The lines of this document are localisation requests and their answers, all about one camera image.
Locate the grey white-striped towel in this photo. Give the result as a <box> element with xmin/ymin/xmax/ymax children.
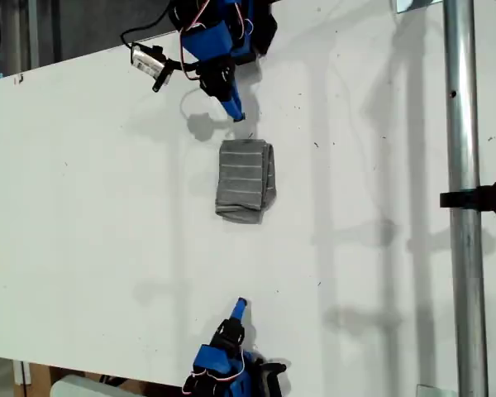
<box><xmin>214</xmin><ymin>139</ymin><xmax>279</xmax><ymax>226</ymax></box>

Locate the white box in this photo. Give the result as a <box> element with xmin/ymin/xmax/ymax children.
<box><xmin>49</xmin><ymin>374</ymin><xmax>150</xmax><ymax>397</ymax></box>

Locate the wooden table leg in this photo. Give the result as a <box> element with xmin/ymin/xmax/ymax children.
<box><xmin>12</xmin><ymin>359</ymin><xmax>53</xmax><ymax>397</ymax></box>

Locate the black clamp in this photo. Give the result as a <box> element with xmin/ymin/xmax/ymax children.
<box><xmin>439</xmin><ymin>175</ymin><xmax>496</xmax><ymax>219</ymax></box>

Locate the short black camera stalk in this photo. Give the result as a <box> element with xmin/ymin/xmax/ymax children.
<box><xmin>254</xmin><ymin>359</ymin><xmax>288</xmax><ymax>373</ymax></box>
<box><xmin>150</xmin><ymin>60</ymin><xmax>199</xmax><ymax>93</ymax></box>

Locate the black grey wrist camera box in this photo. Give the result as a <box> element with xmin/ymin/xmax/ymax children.
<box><xmin>263</xmin><ymin>371</ymin><xmax>283</xmax><ymax>397</ymax></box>
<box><xmin>130</xmin><ymin>42</ymin><xmax>169</xmax><ymax>79</ymax></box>

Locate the thin black camera cable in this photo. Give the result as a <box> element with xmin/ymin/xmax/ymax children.
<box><xmin>120</xmin><ymin>0</ymin><xmax>179</xmax><ymax>49</ymax></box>

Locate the steel post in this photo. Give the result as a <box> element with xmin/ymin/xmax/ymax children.
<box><xmin>442</xmin><ymin>0</ymin><xmax>489</xmax><ymax>397</ymax></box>

